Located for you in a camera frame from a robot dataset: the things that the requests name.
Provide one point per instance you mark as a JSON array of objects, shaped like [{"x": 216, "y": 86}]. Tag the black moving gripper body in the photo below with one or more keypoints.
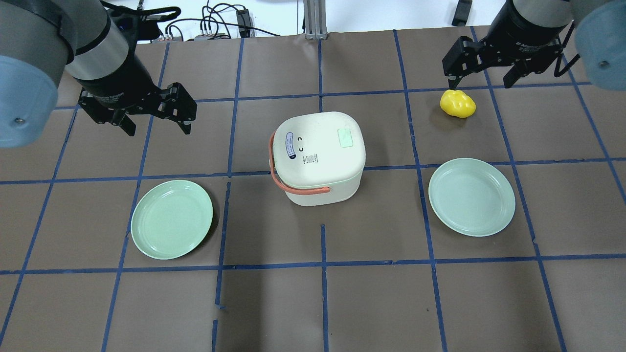
[{"x": 527, "y": 27}]

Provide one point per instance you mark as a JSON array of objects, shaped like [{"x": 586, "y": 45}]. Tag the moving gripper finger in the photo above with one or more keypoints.
[
  {"x": 465, "y": 57},
  {"x": 517, "y": 71}
]

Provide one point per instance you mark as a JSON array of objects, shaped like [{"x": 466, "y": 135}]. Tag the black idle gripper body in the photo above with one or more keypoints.
[{"x": 119, "y": 76}]

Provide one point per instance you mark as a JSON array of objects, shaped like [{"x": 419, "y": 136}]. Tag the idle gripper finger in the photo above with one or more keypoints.
[
  {"x": 177, "y": 105},
  {"x": 121, "y": 119}
]

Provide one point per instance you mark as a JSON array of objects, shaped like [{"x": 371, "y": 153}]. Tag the green plate near moving arm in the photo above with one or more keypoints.
[{"x": 472, "y": 197}]

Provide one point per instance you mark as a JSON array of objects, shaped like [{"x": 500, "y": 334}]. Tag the green plate near idle arm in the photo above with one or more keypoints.
[{"x": 171, "y": 219}]

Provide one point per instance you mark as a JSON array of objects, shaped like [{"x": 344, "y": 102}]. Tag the idle silver robot arm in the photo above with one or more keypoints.
[{"x": 94, "y": 42}]

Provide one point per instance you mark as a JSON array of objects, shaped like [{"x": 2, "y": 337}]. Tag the white rice cooker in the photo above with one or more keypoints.
[{"x": 317, "y": 159}]

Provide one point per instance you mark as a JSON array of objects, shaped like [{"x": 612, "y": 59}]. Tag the yellow toy pepper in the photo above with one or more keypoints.
[{"x": 457, "y": 103}]

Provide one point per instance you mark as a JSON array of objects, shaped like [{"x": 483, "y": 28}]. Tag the black power adapter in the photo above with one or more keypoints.
[{"x": 244, "y": 23}]

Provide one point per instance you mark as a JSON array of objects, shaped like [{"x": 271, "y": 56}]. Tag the aluminium frame post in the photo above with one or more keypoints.
[{"x": 315, "y": 20}]

